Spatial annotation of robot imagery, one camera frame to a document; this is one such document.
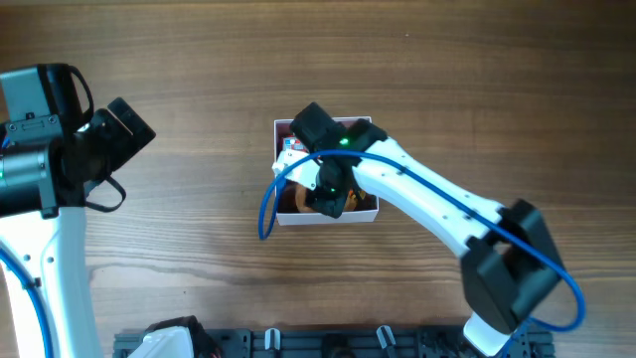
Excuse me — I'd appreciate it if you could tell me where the left blue cable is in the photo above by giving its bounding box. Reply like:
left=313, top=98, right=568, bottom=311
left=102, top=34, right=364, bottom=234
left=0, top=246, right=55, bottom=358

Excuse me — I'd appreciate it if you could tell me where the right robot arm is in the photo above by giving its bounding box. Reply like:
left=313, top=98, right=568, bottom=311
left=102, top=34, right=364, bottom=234
left=290, top=102, right=562, bottom=356

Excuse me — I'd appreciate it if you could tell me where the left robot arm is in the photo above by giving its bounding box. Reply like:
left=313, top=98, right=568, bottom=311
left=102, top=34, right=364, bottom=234
left=1, top=64, right=156, bottom=357

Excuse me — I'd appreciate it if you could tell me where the brown plush toy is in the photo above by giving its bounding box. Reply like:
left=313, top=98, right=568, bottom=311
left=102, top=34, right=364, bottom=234
left=294, top=184, right=314, bottom=213

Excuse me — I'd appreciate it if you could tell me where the white box pink interior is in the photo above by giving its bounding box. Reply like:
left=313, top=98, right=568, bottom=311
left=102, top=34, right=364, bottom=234
left=273, top=119, right=380, bottom=226

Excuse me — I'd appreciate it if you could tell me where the orange duck toy blue hat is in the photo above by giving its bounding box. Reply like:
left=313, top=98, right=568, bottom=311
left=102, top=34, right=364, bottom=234
left=345, top=189, right=374, bottom=211

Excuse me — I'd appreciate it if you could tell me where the red toy truck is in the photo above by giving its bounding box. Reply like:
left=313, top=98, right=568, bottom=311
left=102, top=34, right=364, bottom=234
left=281, top=136, right=307, bottom=152

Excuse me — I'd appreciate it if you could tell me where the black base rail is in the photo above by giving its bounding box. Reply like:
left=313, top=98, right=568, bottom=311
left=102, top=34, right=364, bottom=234
left=112, top=326, right=556, bottom=358

